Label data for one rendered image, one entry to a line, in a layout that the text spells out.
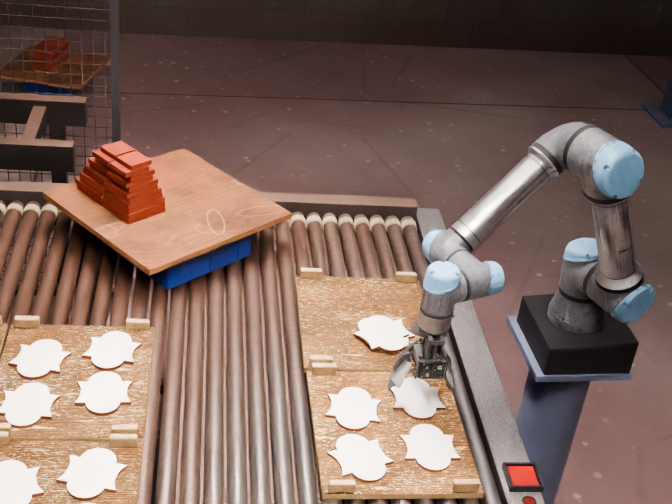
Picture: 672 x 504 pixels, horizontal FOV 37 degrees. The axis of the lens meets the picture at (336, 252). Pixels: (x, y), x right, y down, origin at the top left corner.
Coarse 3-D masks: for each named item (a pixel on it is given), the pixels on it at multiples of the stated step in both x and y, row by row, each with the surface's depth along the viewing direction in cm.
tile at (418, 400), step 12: (408, 384) 244; (420, 384) 244; (396, 396) 240; (408, 396) 240; (420, 396) 241; (432, 396) 241; (396, 408) 237; (408, 408) 236; (420, 408) 237; (432, 408) 237; (444, 408) 238
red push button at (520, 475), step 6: (510, 468) 225; (516, 468) 225; (522, 468) 225; (528, 468) 225; (510, 474) 223; (516, 474) 223; (522, 474) 224; (528, 474) 224; (534, 474) 224; (516, 480) 222; (522, 480) 222; (528, 480) 222; (534, 480) 222
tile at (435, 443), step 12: (420, 432) 230; (432, 432) 230; (408, 444) 226; (420, 444) 226; (432, 444) 227; (444, 444) 227; (408, 456) 223; (420, 456) 223; (432, 456) 223; (444, 456) 224; (456, 456) 224; (432, 468) 220; (444, 468) 221
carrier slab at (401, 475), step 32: (320, 384) 242; (352, 384) 243; (384, 384) 244; (320, 416) 232; (384, 416) 234; (448, 416) 237; (320, 448) 223; (384, 448) 225; (320, 480) 215; (384, 480) 217; (416, 480) 218; (448, 480) 219
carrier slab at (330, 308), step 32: (320, 288) 277; (352, 288) 278; (384, 288) 280; (416, 288) 282; (320, 320) 264; (352, 320) 266; (416, 320) 268; (320, 352) 253; (352, 352) 254; (384, 352) 255
